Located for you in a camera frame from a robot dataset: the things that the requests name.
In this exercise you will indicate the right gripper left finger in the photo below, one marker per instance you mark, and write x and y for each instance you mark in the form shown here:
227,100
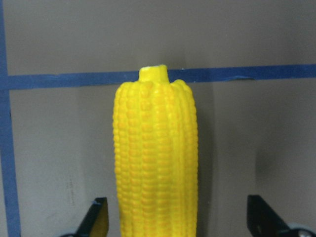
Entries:
96,220

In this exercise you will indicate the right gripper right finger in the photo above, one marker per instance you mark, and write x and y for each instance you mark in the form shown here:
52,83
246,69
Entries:
262,220

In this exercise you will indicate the yellow corn cob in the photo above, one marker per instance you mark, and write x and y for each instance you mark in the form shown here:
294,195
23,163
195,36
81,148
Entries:
156,156

